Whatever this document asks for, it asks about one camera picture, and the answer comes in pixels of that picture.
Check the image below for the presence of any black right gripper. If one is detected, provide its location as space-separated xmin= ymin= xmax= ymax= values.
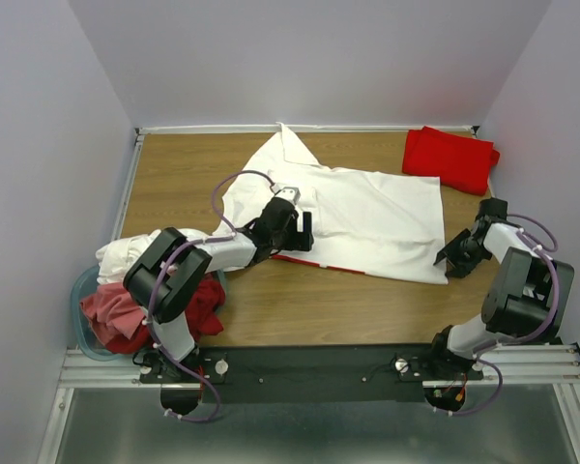
xmin=433 ymin=228 xmax=490 ymax=280

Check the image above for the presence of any dark red t-shirt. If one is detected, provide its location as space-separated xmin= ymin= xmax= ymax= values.
xmin=101 ymin=275 xmax=226 ymax=355

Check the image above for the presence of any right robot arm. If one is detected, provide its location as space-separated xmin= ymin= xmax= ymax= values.
xmin=425 ymin=198 xmax=575 ymax=379

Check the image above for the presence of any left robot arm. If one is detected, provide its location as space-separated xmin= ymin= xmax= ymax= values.
xmin=123 ymin=188 xmax=313 ymax=382

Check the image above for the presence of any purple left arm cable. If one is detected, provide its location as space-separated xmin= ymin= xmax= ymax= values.
xmin=147 ymin=169 xmax=279 ymax=424

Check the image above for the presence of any white printed t-shirt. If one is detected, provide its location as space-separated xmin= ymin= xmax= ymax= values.
xmin=216 ymin=126 xmax=448 ymax=284

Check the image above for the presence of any teal plastic bin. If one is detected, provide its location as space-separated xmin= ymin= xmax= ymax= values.
xmin=71 ymin=267 xmax=227 ymax=361

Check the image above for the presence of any folded bright red t-shirt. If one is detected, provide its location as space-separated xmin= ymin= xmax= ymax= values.
xmin=402 ymin=127 xmax=500 ymax=196

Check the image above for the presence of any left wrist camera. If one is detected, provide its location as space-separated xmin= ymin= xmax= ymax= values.
xmin=275 ymin=187 xmax=301 ymax=206

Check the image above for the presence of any pink t-shirt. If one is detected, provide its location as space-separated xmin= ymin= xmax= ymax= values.
xmin=79 ymin=283 xmax=144 ymax=345

